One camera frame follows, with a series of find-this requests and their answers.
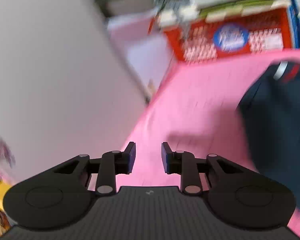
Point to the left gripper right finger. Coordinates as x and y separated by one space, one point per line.
186 165

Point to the red plastic crate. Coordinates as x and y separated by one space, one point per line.
265 31

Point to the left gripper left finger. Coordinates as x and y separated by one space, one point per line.
112 164

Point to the pink towel table cover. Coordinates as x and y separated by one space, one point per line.
195 111

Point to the navy and white jacket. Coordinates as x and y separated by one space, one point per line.
270 110

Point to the white board panel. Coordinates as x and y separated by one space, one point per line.
64 89

